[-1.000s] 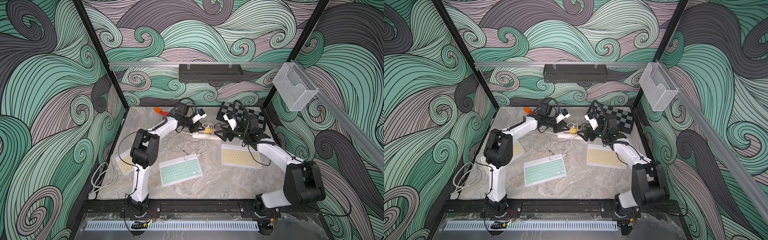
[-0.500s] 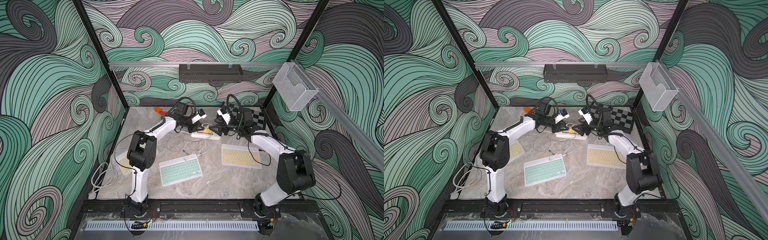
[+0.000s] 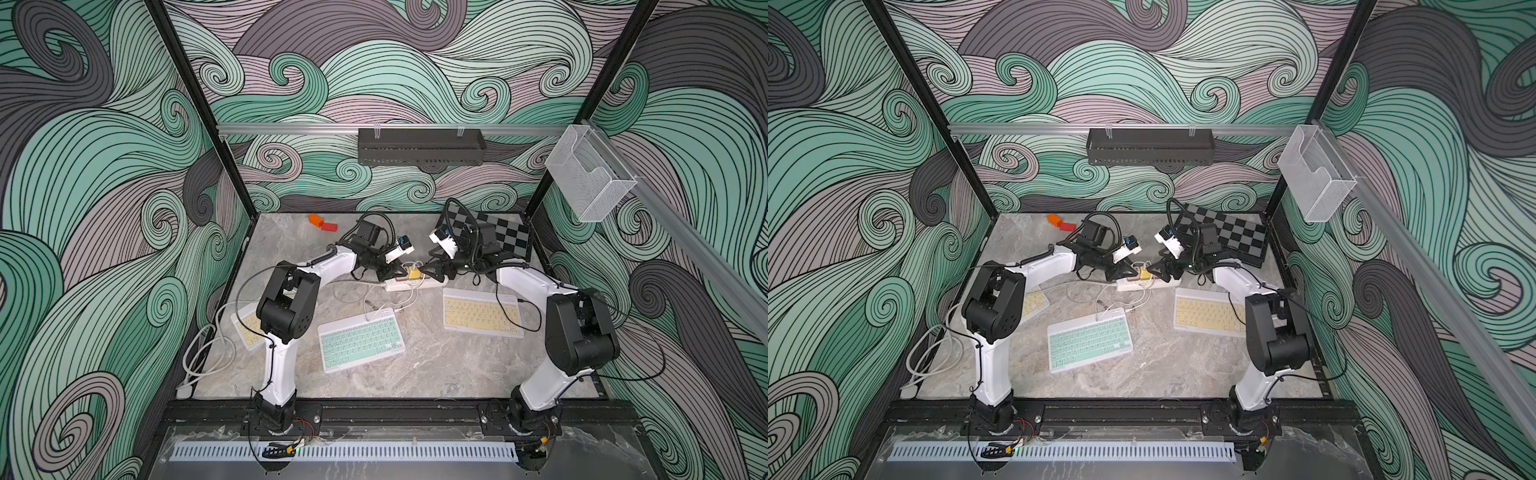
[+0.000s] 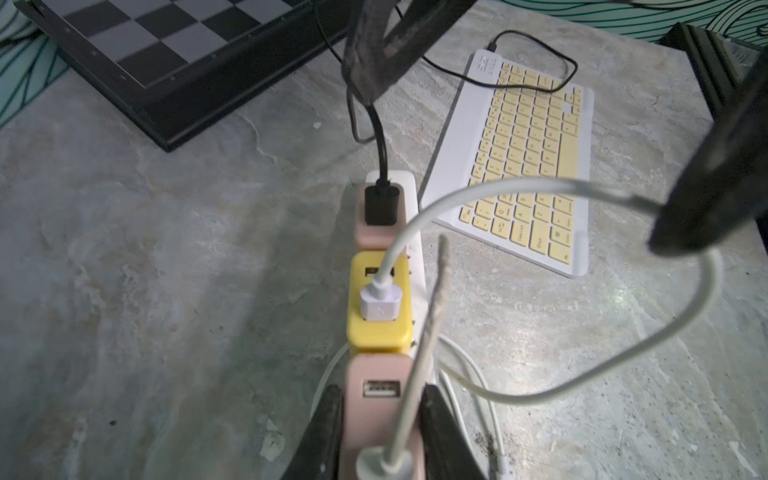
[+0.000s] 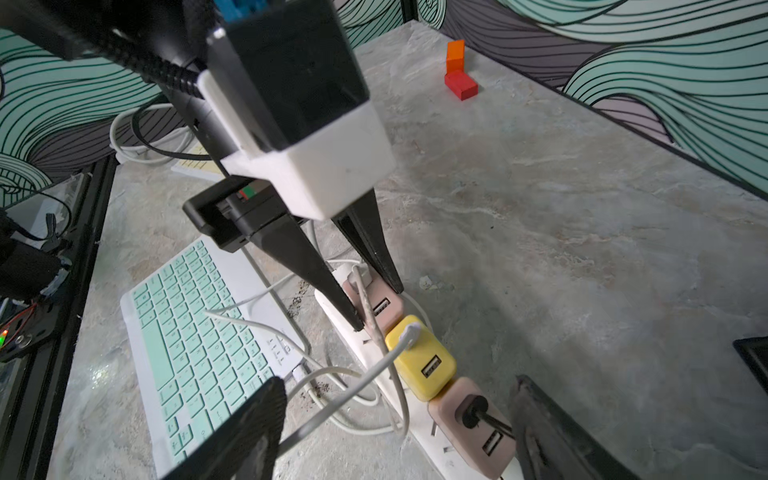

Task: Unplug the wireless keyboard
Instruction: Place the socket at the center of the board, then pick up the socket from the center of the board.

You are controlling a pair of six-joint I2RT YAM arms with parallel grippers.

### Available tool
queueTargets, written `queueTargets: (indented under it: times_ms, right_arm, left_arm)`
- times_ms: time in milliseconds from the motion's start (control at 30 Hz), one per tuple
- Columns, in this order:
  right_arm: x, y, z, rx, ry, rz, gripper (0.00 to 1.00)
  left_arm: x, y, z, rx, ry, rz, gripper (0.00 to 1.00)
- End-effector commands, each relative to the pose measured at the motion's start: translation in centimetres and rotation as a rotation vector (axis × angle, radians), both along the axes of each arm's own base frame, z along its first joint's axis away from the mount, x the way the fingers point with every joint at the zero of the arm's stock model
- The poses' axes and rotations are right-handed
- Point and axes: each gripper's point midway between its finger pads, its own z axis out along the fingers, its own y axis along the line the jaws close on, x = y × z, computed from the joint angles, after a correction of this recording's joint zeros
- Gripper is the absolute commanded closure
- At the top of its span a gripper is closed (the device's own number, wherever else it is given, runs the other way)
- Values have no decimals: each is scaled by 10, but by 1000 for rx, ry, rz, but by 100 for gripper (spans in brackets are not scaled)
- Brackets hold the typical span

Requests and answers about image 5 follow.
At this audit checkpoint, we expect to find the pink charger with black cable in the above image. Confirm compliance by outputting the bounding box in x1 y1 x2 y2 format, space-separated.
428 377 516 479

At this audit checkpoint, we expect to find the black charging cable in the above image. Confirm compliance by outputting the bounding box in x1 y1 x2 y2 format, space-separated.
455 395 517 439

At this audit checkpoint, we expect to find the green wireless keyboard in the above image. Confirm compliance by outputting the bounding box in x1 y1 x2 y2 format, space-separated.
120 237 307 477

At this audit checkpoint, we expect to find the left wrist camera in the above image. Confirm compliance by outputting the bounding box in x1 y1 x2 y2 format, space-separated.
197 1 397 220

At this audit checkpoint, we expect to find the yellow charger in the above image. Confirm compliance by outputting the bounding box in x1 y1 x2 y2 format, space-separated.
385 315 457 402

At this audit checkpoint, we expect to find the red block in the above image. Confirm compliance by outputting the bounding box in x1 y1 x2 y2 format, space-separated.
444 71 479 101

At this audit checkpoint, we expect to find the white charging cable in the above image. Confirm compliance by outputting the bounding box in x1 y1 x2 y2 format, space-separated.
203 263 415 439

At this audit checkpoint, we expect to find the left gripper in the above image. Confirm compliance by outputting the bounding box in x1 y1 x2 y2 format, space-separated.
182 176 404 331

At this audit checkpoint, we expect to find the yellow wireless keyboard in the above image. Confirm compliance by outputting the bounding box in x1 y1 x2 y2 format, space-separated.
171 159 225 182

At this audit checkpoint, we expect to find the pink charger with white cable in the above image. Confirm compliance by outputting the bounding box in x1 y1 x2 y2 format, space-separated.
342 266 404 334

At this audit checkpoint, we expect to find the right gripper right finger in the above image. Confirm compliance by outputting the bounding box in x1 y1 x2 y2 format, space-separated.
510 375 637 479

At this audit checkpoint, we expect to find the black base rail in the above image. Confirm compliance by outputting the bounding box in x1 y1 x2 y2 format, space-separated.
1 160 117 479

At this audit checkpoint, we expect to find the orange block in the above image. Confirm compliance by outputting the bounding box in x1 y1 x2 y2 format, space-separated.
445 40 465 74

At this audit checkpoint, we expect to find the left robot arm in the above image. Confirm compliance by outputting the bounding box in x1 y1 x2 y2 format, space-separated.
1 1 403 330

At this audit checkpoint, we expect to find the white power strip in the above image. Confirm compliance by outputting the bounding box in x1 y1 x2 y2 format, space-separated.
315 262 524 480

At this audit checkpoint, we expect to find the white power strip cord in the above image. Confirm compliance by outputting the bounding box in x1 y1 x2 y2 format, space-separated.
109 103 211 166

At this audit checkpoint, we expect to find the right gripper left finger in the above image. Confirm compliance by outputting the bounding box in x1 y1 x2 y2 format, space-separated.
166 377 288 479

